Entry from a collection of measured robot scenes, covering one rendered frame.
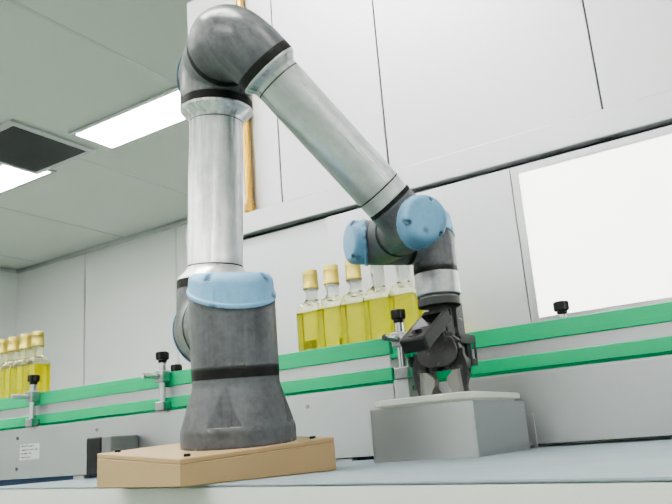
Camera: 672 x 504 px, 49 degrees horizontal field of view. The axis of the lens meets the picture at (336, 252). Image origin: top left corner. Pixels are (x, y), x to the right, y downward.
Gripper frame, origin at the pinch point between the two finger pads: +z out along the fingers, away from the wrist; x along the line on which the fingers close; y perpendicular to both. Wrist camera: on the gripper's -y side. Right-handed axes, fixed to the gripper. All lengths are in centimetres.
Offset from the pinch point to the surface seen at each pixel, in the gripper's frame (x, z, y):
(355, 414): 21.4, -2.6, 6.2
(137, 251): 445, -177, 315
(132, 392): 82, -13, 6
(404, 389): 10.8, -6.1, 6.6
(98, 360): 496, -86, 313
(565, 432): -13.3, 3.3, 17.1
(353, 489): -17, 6, -52
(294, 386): 36.0, -9.2, 7.4
